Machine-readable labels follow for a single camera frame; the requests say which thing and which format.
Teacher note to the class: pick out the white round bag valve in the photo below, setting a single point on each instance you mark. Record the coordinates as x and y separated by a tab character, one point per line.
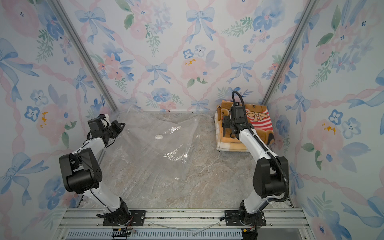
158	137

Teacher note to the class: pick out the orange cream striped blanket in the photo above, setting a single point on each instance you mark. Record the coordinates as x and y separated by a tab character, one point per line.
223	146

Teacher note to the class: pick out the left aluminium corner post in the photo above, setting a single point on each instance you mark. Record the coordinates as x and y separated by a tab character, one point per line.
82	51

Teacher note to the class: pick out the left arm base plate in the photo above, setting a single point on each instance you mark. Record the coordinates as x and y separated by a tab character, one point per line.
134	218

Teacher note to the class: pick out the aluminium corner post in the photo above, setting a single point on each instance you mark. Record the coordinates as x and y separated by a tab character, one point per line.
82	51
291	47

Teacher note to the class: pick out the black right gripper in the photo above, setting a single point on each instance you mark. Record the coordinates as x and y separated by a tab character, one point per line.
227	120

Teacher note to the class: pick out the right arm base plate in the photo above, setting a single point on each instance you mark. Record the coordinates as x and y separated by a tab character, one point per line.
240	218

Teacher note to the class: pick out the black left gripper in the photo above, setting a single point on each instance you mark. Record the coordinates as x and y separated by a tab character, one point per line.
116	124

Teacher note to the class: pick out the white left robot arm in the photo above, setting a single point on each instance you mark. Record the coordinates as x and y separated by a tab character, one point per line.
82	174

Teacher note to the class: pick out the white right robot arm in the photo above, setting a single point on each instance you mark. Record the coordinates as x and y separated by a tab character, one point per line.
270	179

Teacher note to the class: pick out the right aluminium corner post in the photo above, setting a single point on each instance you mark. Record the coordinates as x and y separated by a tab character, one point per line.
291	47

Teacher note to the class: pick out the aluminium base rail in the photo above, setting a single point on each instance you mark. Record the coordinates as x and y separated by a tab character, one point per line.
185	224

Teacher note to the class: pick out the clear plastic vacuum bag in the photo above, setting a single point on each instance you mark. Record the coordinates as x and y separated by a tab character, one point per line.
136	147

